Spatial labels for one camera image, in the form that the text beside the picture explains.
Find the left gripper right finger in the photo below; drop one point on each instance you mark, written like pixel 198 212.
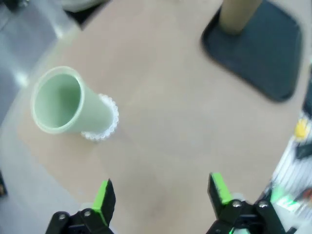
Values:
pixel 243 219

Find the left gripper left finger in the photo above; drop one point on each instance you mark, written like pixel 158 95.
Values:
pixel 80 221

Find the white scalloped paper coaster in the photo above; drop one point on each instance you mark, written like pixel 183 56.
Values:
pixel 111 130

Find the green plastic cup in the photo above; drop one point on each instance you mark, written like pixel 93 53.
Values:
pixel 58 102

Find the brown plastic cup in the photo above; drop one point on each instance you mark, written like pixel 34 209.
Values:
pixel 240 17

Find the yellow emergency stop pendant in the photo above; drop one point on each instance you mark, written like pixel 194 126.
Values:
pixel 302 129

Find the black plastic tray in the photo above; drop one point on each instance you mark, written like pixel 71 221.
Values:
pixel 263 61

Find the grey slat wall panel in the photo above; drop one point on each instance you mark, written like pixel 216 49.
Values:
pixel 287 165

